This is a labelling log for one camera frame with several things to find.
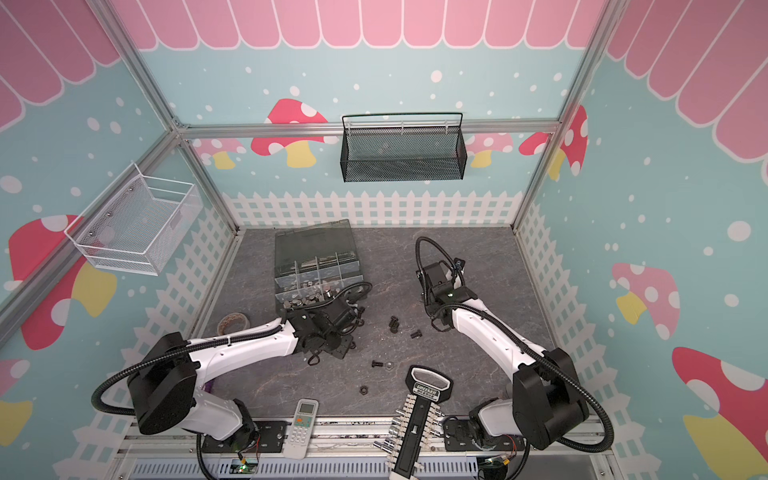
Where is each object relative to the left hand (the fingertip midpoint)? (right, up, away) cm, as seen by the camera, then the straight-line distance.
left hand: (341, 347), depth 85 cm
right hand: (+29, +15, +2) cm, 33 cm away
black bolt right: (+22, +2, +7) cm, 23 cm away
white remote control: (-8, -17, -10) cm, 22 cm away
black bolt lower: (+10, -5, +1) cm, 11 cm away
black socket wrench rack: (+21, -17, -9) cm, 28 cm away
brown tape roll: (-36, +5, +9) cm, 38 cm away
